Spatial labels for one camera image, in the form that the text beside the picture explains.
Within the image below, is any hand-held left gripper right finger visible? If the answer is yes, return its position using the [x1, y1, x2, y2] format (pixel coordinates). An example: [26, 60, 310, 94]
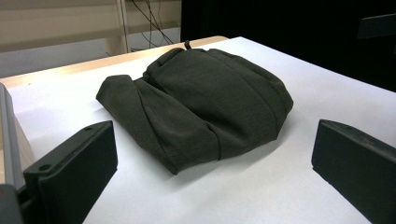
[311, 119, 396, 224]

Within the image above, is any dark grey garment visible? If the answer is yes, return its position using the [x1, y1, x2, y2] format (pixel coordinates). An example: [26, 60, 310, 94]
[95, 39, 294, 175]

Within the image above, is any black curtain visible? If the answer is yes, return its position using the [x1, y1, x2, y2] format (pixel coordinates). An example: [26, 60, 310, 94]
[180, 0, 396, 93]

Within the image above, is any beige wooden shelf unit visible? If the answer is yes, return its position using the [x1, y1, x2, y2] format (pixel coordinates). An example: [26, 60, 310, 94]
[0, 0, 182, 54]

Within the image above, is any bundle of black cables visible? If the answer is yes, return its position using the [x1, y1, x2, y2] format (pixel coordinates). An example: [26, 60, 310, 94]
[130, 0, 176, 47]

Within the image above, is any black metal stand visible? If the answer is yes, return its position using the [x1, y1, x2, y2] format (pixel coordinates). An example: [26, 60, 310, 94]
[357, 13, 396, 40]

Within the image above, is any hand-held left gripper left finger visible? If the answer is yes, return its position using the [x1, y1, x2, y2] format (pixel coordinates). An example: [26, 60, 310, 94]
[22, 120, 119, 224]

